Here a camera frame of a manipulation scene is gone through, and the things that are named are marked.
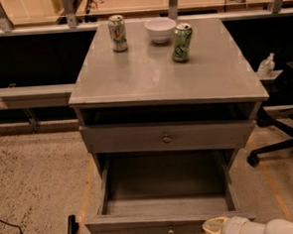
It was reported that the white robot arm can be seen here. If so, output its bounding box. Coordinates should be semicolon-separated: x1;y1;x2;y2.
202;216;293;234

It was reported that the grey wooden drawer cabinet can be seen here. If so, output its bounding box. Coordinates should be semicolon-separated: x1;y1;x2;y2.
69;18;268;170

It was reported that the grey drawer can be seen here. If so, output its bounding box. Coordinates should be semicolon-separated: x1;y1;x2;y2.
85;151;255;234
79;120;255;154

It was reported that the white ceramic bowl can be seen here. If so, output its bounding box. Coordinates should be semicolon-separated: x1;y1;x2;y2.
145;18;176;43

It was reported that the white green soda can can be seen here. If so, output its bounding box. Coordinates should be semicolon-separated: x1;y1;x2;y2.
108;14;127;52

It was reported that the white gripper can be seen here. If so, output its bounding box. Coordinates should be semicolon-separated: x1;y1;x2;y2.
202;216;265;234

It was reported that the grey top drawer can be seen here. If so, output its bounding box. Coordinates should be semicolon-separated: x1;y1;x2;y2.
79;120;255;154

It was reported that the clear sanitizer pump bottle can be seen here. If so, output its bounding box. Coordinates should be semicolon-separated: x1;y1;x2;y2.
257;53;275;78

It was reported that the black bar on floor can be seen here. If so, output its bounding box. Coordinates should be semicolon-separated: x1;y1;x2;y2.
67;215;77;234

